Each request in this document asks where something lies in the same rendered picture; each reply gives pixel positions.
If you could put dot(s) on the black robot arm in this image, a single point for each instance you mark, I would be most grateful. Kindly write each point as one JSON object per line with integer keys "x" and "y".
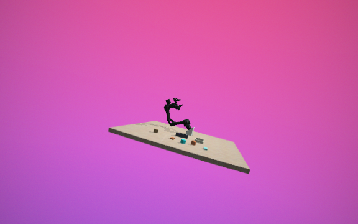
{"x": 167, "y": 107}

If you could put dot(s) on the white shallow tray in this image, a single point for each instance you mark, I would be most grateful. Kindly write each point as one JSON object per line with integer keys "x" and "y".
{"x": 198, "y": 140}

